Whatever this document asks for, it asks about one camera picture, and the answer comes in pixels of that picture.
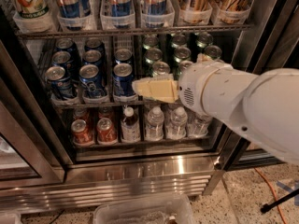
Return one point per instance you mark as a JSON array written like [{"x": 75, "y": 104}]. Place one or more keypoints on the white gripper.
[{"x": 191, "y": 84}]

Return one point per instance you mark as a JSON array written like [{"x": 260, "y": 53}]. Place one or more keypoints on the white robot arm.
[{"x": 263, "y": 109}]

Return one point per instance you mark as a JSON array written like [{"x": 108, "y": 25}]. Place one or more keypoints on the green can front middle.
[{"x": 182, "y": 66}]

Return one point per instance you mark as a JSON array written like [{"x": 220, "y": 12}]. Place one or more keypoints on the green can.
[
  {"x": 159, "y": 68},
  {"x": 178, "y": 40},
  {"x": 182, "y": 66},
  {"x": 203, "y": 40},
  {"x": 150, "y": 41}
]

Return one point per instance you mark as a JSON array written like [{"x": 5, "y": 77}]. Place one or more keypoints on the green can second row middle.
[{"x": 181, "y": 54}]

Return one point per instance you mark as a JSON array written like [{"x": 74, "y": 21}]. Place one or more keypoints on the green can second row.
[
  {"x": 212, "y": 52},
  {"x": 181, "y": 54},
  {"x": 152, "y": 55}
]

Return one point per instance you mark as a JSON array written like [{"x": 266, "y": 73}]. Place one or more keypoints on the green can front left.
[{"x": 159, "y": 68}]

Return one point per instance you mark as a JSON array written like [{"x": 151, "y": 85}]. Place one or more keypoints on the green can back middle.
[{"x": 178, "y": 40}]

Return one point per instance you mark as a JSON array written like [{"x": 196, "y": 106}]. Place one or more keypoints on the green can second row left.
[{"x": 152, "y": 55}]

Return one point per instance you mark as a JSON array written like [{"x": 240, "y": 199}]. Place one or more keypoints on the green can second row right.
[{"x": 212, "y": 52}]

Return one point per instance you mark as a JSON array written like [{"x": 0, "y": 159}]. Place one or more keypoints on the green can back right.
[{"x": 203, "y": 40}]

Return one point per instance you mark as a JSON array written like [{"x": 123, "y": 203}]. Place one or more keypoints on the green can back left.
[{"x": 150, "y": 41}]

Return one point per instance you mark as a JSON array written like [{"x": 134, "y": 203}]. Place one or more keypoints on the blue can front right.
[{"x": 123, "y": 78}]

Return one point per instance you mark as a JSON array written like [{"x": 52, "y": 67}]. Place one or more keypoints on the blue can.
[
  {"x": 123, "y": 78},
  {"x": 60, "y": 83},
  {"x": 92, "y": 43},
  {"x": 91, "y": 80},
  {"x": 66, "y": 44}
]

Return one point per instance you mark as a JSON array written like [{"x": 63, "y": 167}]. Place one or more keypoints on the blue can second row right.
[{"x": 124, "y": 56}]

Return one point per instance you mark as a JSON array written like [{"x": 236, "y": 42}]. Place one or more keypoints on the blue can second row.
[
  {"x": 67, "y": 62},
  {"x": 124, "y": 56},
  {"x": 93, "y": 57}
]

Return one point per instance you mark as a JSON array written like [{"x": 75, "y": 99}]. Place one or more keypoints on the red can back right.
[{"x": 106, "y": 112}]

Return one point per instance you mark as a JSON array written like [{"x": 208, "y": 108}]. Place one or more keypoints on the blue can back middle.
[{"x": 92, "y": 43}]

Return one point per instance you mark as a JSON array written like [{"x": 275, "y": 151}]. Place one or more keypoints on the blue can front middle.
[{"x": 91, "y": 80}]

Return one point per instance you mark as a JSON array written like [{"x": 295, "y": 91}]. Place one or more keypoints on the blue can second row middle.
[{"x": 93, "y": 57}]

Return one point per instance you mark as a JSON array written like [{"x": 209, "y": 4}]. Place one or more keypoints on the red can front right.
[{"x": 106, "y": 132}]

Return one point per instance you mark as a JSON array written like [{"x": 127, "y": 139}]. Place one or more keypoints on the red can back left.
[{"x": 81, "y": 113}]

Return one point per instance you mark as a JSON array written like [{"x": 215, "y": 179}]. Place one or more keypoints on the red can front left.
[{"x": 81, "y": 132}]

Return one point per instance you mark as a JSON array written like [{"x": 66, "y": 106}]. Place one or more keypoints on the blue can second row left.
[{"x": 67, "y": 62}]

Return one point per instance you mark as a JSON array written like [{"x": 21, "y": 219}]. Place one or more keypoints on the blue can back left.
[{"x": 66, "y": 44}]

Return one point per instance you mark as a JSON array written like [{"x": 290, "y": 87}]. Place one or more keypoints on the blue can front left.
[{"x": 60, "y": 83}]

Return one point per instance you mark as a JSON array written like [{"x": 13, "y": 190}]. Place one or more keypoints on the stainless steel fridge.
[{"x": 59, "y": 175}]

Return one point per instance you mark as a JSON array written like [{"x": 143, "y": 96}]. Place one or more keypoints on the red bull can far left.
[{"x": 72, "y": 9}]

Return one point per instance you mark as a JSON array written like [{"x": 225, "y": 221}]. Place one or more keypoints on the water bottle middle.
[{"x": 176, "y": 127}]

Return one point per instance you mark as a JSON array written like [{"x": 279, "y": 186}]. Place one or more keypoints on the water bottle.
[
  {"x": 176, "y": 127},
  {"x": 154, "y": 124},
  {"x": 197, "y": 125}
]

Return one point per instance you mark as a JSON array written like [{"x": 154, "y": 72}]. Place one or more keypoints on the water bottle right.
[{"x": 197, "y": 125}]

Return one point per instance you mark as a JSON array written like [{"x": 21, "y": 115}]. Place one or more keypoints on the water bottle left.
[{"x": 154, "y": 124}]

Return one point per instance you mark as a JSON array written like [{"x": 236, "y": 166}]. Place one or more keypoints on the brown drink bottle white cap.
[{"x": 130, "y": 126}]

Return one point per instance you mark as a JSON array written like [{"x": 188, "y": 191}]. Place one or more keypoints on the clear plastic bin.
[{"x": 154, "y": 209}]

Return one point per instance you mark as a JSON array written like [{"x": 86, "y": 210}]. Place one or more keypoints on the black stand leg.
[{"x": 267, "y": 207}]

